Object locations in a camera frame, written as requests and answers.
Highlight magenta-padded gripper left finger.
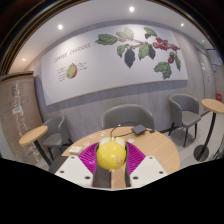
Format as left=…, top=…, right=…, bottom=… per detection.
left=54, top=141, right=113, bottom=189

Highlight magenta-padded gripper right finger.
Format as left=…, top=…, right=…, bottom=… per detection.
left=124, top=141, right=169, bottom=189

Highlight yellow computer mouse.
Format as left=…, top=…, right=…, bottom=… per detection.
left=96, top=136, right=128, bottom=172

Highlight small white card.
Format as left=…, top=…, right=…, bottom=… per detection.
left=67, top=145, right=83, bottom=155

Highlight grey armchair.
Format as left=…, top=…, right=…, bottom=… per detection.
left=100, top=103, right=155, bottom=131
left=41, top=115, right=73, bottom=160
left=167, top=93, right=202, bottom=148

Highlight flat black box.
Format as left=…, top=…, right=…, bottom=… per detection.
left=131, top=124, right=148, bottom=136

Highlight round wooden side table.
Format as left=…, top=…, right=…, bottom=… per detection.
left=193, top=98, right=224, bottom=163
left=18, top=125, right=53, bottom=167

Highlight white paper notice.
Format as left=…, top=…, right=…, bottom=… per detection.
left=12, top=105, right=24, bottom=116

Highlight round ceiling lights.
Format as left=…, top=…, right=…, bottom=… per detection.
left=20, top=5, right=186, bottom=63

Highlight black mouse cable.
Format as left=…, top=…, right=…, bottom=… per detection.
left=110, top=121, right=138, bottom=139

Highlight coffee cherries wall mural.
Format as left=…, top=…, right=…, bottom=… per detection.
left=40, top=23, right=190, bottom=107

